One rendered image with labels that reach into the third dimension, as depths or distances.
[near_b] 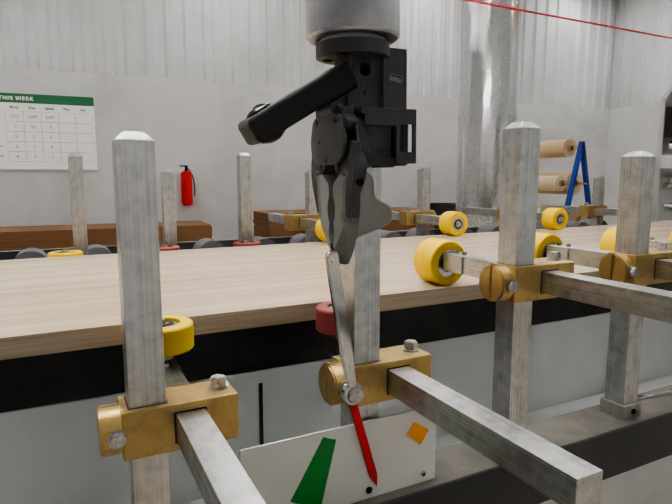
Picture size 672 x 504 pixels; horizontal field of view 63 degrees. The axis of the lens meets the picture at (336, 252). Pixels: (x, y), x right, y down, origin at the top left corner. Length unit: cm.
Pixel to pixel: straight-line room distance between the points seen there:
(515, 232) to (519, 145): 12
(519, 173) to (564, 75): 1048
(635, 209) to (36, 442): 92
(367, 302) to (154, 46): 744
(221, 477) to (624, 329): 71
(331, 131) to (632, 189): 58
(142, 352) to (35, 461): 31
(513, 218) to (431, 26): 881
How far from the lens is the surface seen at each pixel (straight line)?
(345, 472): 70
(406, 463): 74
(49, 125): 777
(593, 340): 130
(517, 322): 80
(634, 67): 1180
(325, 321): 76
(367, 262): 64
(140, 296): 56
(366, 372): 66
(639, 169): 97
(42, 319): 84
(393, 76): 56
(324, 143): 54
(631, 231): 97
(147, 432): 59
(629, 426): 102
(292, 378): 88
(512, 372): 82
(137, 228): 55
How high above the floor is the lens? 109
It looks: 8 degrees down
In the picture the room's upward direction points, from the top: straight up
